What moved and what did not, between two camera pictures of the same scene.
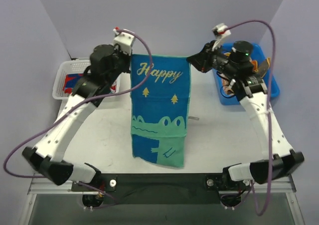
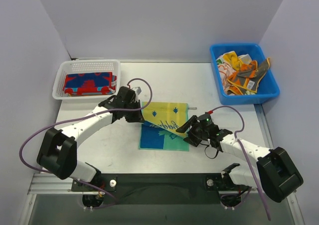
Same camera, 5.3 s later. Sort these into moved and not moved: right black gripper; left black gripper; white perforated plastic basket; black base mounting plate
Moved: left black gripper; right black gripper
Not moved: black base mounting plate; white perforated plastic basket
